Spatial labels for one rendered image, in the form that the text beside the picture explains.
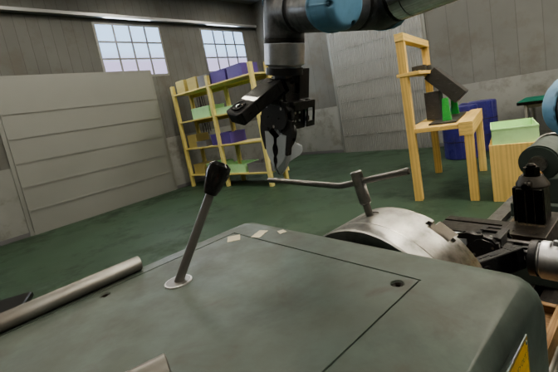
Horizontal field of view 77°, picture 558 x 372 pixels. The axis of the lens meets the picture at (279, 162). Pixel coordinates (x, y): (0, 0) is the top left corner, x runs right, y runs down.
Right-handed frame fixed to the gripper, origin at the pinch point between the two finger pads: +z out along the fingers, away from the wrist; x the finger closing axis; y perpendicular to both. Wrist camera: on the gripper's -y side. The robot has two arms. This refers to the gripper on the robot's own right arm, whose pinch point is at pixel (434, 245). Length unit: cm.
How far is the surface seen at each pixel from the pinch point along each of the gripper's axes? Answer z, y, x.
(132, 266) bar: 15, -62, 19
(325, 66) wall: 590, 693, 135
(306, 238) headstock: -0.6, -41.0, 17.9
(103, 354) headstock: -2, -71, 18
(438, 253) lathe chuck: -13.8, -26.8, 12.0
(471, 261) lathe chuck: -16.4, -21.4, 9.0
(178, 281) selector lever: 5, -59, 18
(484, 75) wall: 217, 729, 35
